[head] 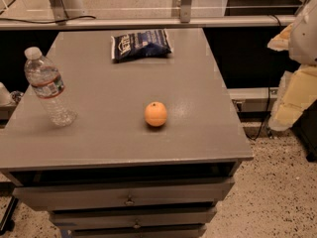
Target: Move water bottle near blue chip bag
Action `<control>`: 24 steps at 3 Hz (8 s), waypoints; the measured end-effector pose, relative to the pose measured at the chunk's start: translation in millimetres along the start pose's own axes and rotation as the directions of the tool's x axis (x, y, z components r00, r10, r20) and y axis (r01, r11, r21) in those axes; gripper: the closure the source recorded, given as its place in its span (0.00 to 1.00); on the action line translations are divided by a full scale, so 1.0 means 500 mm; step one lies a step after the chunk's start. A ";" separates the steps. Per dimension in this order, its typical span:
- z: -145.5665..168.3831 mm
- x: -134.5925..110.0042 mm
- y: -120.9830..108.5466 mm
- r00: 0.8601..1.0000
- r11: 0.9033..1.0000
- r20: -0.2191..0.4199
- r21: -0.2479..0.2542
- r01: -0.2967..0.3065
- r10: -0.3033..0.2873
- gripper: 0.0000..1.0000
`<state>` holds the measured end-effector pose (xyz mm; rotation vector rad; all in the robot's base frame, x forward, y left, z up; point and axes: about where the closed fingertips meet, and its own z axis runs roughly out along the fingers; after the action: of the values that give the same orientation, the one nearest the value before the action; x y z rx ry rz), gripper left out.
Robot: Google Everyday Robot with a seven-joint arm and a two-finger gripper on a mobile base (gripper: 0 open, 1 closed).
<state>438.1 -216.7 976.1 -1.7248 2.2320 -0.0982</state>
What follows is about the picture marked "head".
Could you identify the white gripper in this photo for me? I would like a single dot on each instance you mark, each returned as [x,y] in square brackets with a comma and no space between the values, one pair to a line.
[305,37]

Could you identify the clear plastic water bottle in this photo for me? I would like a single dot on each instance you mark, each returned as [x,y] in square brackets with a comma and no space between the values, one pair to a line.
[48,85]

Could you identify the blue chip bag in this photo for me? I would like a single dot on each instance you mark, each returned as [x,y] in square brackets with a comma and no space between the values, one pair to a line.
[138,45]

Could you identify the orange fruit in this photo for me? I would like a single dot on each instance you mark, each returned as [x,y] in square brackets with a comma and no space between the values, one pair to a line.
[155,114]

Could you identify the grey drawer cabinet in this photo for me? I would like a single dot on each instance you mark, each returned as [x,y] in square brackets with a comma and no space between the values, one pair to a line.
[112,175]

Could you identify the white object at left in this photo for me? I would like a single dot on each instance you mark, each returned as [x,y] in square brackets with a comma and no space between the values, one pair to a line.
[5,96]

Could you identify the metal frame rail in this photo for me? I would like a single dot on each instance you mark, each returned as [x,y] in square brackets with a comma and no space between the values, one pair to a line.
[138,14]

